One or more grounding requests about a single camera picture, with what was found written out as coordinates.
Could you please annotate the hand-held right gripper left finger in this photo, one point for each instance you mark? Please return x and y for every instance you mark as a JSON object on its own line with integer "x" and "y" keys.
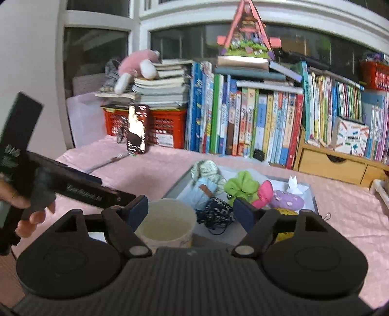
{"x": 138, "y": 211}

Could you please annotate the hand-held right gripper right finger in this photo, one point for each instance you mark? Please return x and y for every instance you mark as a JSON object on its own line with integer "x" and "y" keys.
{"x": 243, "y": 212}

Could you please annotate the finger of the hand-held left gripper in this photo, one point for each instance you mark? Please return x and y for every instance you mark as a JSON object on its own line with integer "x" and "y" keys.
{"x": 120, "y": 198}

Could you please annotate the green fabric scrunchie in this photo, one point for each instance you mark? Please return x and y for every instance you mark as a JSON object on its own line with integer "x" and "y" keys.
{"x": 243, "y": 185}

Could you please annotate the dark blue patterned cloth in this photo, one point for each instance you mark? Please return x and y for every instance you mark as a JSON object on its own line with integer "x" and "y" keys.
{"x": 215, "y": 211}

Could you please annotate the white scribbled paper cup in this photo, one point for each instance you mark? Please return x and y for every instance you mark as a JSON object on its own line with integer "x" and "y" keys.
{"x": 164, "y": 226}

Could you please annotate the pink soft toy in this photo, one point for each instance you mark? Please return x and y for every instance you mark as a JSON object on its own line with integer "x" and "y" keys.
{"x": 264, "y": 191}

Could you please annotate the yellow soft toy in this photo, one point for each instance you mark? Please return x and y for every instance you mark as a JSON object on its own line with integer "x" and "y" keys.
{"x": 285, "y": 212}

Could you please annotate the purple plush flower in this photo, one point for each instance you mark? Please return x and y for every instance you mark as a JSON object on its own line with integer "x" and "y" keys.
{"x": 287, "y": 199}

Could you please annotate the light blue cloth brown tag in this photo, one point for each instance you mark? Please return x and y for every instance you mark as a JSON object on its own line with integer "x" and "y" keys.
{"x": 194, "y": 191}

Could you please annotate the white paper crumple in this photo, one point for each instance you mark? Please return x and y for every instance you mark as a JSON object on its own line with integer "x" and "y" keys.
{"x": 294, "y": 184}

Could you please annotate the white shallow tray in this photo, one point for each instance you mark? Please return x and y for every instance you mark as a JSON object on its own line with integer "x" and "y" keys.
{"x": 308, "y": 197}

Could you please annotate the person's left hand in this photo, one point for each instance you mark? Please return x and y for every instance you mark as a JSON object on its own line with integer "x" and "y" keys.
{"x": 33, "y": 221}

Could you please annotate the black binder clip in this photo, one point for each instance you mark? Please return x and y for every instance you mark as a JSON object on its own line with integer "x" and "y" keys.
{"x": 258, "y": 155}

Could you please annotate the white translucent storage box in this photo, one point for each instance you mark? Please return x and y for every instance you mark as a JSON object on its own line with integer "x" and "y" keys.
{"x": 85, "y": 121}

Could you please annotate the black eyeglasses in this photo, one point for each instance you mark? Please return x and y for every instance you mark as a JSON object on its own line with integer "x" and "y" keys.
{"x": 122, "y": 130}

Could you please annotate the smartphone with red case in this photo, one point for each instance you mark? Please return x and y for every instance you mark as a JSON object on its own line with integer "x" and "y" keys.
{"x": 138, "y": 127}

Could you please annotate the row of children's books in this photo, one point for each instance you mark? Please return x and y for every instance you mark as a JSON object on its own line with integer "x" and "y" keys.
{"x": 243, "y": 121}

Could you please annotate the red plastic basket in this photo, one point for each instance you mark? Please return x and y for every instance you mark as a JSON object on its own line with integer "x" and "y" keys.
{"x": 170, "y": 121}

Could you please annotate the wooden drawer organizer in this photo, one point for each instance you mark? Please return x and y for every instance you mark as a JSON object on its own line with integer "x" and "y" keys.
{"x": 328, "y": 165}

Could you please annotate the stack of grey paperback books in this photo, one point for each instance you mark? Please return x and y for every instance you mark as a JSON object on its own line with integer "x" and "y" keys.
{"x": 161, "y": 88}

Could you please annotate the grey plush toy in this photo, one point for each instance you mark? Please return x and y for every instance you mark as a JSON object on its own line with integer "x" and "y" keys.
{"x": 111, "y": 71}

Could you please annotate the white card box pencil print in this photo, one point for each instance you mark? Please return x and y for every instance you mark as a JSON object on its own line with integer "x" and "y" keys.
{"x": 349, "y": 136}

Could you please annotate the white plastic rack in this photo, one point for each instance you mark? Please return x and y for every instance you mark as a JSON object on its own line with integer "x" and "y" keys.
{"x": 378, "y": 187}

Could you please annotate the pink plush rabbit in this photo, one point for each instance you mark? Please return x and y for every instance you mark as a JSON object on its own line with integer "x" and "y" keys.
{"x": 136, "y": 60}

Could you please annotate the dark teal flat book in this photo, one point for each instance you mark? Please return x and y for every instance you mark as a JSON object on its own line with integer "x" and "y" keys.
{"x": 249, "y": 74}

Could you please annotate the rose gold flat box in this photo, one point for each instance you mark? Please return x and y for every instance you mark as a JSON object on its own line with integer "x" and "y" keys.
{"x": 243, "y": 63}

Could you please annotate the pink triangular house model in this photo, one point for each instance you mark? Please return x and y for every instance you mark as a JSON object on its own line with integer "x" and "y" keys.
{"x": 246, "y": 33}

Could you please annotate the red mesh basket with books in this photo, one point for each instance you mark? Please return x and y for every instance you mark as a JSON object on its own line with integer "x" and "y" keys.
{"x": 376, "y": 76}

